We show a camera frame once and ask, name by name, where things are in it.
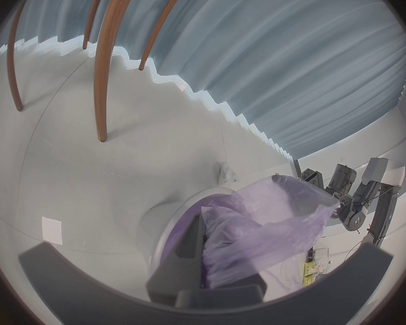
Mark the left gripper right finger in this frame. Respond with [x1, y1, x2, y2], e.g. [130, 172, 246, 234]
[175, 274, 268, 309]

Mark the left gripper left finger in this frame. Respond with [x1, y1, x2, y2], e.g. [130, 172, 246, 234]
[145, 214, 209, 308]

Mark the purple plastic bag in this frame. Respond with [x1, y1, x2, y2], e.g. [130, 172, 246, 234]
[159, 175, 340, 292]

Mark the white paper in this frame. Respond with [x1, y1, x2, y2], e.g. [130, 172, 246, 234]
[218, 161, 237, 183]

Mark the white trash bin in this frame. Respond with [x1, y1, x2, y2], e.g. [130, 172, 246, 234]
[140, 186, 234, 273]

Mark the pale blue curtain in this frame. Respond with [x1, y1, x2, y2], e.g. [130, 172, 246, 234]
[0, 0, 406, 163]

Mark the white cushioned wooden chair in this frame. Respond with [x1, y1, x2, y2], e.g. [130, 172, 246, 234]
[6, 0, 196, 144]

